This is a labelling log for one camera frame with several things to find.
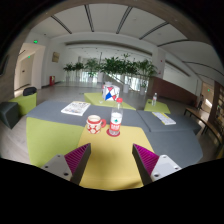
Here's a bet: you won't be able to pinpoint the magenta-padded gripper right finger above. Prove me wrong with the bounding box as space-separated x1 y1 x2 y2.
131 143 184 186

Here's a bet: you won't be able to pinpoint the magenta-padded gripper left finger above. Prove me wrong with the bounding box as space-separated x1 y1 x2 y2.
40 142 93 186

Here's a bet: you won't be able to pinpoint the clear water bottle red cap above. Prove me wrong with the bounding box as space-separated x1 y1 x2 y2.
108 97 124 137

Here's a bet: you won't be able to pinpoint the small clear water bottle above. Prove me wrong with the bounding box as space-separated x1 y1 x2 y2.
151 92 158 107

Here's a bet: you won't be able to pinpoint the yellow-edged open booklet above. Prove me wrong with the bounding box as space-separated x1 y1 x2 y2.
151 111 177 126

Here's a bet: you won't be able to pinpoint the red floral mug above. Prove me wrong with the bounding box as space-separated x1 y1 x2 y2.
86 114 108 135

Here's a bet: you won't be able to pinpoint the white printed magazine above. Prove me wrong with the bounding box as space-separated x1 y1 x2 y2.
60 100 92 117

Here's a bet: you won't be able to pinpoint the long wooden bench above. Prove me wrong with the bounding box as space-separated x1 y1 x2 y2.
183 106 224 145

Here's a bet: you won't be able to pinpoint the lime green seat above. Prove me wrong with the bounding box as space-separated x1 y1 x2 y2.
9 92 38 117

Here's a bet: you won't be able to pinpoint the dark grey seat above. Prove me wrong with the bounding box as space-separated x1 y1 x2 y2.
0 101 20 130

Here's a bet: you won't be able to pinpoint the person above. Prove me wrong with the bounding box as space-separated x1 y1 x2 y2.
198 94 205 111

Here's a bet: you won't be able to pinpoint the black chair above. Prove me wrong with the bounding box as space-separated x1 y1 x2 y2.
22 86 38 97

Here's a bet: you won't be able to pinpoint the white cube red blue triangles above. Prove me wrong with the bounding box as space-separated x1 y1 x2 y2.
101 84 121 102

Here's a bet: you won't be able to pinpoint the wooden shelf unit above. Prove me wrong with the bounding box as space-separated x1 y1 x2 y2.
213 83 224 134

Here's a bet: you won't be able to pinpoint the group of potted plants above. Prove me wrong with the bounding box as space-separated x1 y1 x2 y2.
62 53 158 95

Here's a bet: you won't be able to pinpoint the framed wall picture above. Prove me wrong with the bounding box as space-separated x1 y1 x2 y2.
51 51 61 64

